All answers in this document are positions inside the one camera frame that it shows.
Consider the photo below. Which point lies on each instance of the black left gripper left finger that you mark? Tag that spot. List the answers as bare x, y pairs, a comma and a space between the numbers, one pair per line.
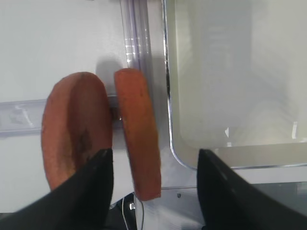
80, 203

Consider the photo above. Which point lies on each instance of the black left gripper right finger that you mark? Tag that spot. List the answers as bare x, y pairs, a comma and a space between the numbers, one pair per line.
228, 202

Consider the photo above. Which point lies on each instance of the bun slice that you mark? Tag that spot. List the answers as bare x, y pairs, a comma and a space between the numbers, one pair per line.
76, 124
140, 132

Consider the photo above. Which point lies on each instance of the bun slice on pusher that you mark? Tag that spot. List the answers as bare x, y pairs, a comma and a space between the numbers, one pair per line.
76, 124

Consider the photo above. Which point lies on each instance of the silver metal tray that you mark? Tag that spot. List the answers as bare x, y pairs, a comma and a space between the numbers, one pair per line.
237, 81

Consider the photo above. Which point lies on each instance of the clear left front rail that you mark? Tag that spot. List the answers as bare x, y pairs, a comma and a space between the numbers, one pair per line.
136, 35

